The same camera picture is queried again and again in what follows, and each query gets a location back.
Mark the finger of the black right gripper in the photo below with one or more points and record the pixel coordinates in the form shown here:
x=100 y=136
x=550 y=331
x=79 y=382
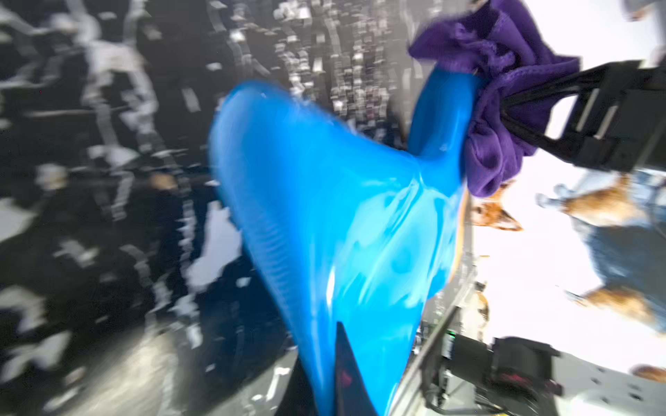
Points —
x=567 y=148
x=609 y=79

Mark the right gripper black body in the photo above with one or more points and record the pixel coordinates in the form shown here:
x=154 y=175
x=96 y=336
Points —
x=618 y=121

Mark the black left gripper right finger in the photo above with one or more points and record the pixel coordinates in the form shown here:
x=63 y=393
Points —
x=351 y=397

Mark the purple cloth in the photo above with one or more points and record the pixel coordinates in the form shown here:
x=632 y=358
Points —
x=500 y=42

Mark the blue rubber boot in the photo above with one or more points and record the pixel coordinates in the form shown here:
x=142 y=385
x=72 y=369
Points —
x=345 y=231

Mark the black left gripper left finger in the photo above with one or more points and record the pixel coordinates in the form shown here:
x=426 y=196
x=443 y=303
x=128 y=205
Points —
x=298 y=398

